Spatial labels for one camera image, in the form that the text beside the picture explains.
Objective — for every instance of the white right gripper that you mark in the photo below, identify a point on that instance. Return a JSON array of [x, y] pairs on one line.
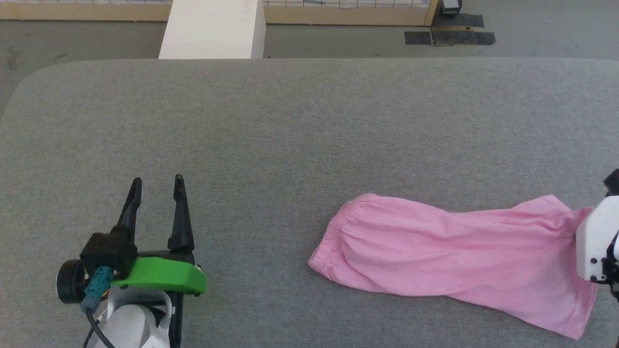
[[597, 241]]

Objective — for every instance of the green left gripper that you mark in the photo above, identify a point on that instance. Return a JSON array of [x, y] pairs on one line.
[[159, 275]]

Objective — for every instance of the pink garment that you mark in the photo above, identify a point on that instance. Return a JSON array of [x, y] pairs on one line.
[[435, 251]]

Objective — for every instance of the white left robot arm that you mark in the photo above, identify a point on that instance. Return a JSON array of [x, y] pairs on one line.
[[133, 324]]

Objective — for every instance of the white rectangular box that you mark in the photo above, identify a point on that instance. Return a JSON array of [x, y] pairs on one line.
[[213, 29]]

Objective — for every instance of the long black floor tape patch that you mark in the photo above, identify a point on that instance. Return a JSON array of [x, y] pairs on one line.
[[449, 38]]

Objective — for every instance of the lemon print partition screen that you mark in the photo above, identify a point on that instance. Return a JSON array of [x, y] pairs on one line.
[[314, 14]]

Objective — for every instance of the small black floor tape patch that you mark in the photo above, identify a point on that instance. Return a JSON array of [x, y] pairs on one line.
[[459, 20]]

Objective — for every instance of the grey metal partition foot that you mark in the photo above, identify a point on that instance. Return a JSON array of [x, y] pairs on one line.
[[449, 6]]

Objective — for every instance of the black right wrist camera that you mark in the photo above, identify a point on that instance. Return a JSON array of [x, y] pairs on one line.
[[613, 182]]

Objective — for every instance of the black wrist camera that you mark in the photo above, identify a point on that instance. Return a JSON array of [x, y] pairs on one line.
[[613, 182], [109, 253]]

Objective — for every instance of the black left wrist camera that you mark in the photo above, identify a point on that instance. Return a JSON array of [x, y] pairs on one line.
[[109, 253]]

